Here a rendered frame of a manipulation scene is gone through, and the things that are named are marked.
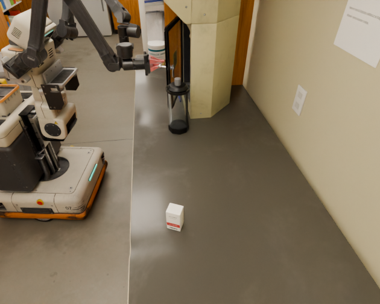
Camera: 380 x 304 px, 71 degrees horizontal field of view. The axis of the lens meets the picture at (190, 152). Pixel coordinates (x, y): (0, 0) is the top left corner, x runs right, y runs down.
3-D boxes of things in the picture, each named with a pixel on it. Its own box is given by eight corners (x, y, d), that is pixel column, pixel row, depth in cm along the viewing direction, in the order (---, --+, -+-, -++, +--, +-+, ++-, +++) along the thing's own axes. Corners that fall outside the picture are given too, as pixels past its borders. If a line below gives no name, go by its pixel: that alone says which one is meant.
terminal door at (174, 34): (182, 84, 163) (181, 12, 138) (169, 110, 140) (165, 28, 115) (181, 84, 163) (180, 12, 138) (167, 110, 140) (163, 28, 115)
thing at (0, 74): (46, 77, 327) (37, 49, 306) (31, 101, 281) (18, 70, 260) (9, 79, 322) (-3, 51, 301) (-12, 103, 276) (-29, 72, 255)
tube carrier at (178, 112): (192, 122, 138) (192, 84, 124) (186, 134, 130) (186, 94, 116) (171, 119, 140) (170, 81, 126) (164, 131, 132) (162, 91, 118)
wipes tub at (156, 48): (166, 59, 209) (164, 39, 200) (167, 66, 199) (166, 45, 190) (149, 60, 208) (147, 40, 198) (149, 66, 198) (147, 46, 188)
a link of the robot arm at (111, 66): (112, 63, 138) (108, 70, 131) (108, 40, 130) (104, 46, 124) (136, 64, 138) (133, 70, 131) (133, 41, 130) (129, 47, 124)
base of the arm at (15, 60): (14, 57, 137) (1, 66, 128) (23, 47, 134) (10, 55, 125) (29, 70, 142) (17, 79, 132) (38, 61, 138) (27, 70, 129)
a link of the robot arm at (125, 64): (122, 67, 137) (121, 72, 132) (120, 53, 132) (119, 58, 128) (136, 67, 137) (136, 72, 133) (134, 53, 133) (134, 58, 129)
